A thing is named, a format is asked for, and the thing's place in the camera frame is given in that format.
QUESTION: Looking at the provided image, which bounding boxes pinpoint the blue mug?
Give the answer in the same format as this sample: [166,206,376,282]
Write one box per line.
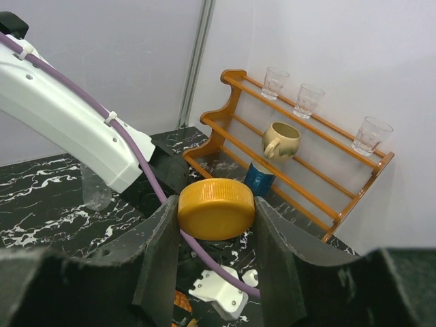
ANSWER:
[244,161,276,197]

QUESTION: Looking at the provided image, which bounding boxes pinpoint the left drinking glass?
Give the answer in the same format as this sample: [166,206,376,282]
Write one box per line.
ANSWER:
[261,67,290,100]

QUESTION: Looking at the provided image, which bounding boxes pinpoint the beige mug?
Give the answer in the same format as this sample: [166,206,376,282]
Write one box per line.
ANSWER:
[262,122,301,162]

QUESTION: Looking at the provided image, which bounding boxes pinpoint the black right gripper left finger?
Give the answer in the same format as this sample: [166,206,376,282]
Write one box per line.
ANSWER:
[1,196,179,326]

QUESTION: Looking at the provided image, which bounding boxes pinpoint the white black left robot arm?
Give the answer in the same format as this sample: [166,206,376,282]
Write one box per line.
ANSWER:
[1,12,188,211]

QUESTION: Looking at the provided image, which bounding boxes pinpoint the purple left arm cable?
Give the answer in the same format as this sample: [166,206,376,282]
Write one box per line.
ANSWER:
[0,31,262,299]

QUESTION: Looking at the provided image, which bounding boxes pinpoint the orange juice bottle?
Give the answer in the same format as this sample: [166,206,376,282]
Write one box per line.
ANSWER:
[172,290,198,327]

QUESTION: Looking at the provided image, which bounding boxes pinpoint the right drinking glass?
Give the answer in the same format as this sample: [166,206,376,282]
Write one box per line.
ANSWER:
[352,116,394,157]

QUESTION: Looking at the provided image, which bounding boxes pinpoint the drinking glass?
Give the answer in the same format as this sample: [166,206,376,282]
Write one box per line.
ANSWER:
[293,83,325,119]
[261,67,290,100]
[352,116,394,157]

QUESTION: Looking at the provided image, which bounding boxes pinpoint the middle drinking glass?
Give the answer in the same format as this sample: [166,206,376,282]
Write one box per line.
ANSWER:
[293,83,325,119]

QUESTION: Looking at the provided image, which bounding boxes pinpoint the orange bottle cap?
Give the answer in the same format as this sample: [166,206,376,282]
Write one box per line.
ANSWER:
[177,178,255,241]

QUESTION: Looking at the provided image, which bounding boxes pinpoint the wooden shelf rack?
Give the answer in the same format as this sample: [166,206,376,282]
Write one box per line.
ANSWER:
[183,69,394,243]

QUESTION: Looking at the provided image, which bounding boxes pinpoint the clear plastic bottle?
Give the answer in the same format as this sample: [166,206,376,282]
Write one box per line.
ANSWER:
[80,163,112,211]

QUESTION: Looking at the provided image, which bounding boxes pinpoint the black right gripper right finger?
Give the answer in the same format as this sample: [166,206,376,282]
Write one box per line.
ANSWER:
[254,198,435,326]

